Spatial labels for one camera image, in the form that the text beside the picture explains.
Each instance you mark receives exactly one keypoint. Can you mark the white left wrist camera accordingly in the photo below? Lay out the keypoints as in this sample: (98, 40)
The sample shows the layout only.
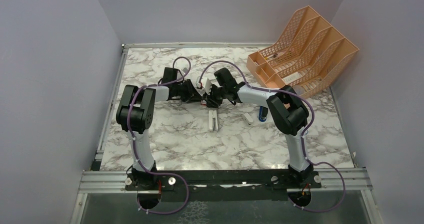
(206, 85)

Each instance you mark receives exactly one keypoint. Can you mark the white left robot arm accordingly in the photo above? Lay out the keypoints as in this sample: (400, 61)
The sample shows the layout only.
(136, 107)

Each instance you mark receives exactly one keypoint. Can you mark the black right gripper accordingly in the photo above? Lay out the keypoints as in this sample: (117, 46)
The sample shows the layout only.
(210, 101)

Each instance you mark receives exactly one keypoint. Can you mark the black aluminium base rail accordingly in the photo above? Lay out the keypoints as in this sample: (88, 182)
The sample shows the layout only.
(223, 185)

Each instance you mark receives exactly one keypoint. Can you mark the peach plastic desk organizer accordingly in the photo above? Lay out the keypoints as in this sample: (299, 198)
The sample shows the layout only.
(310, 54)

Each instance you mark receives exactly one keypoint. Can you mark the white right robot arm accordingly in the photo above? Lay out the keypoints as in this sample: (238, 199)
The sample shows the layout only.
(287, 109)

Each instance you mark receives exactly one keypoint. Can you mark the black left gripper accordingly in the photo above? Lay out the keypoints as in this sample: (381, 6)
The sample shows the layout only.
(192, 95)

